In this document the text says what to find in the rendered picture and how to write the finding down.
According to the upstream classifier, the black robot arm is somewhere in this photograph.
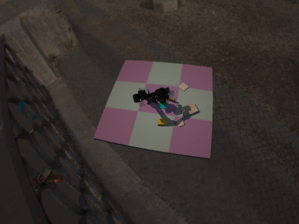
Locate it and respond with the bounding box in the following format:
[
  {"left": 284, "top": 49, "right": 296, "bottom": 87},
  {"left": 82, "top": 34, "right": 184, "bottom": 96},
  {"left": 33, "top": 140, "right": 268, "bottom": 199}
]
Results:
[{"left": 133, "top": 87, "right": 170, "bottom": 103}]

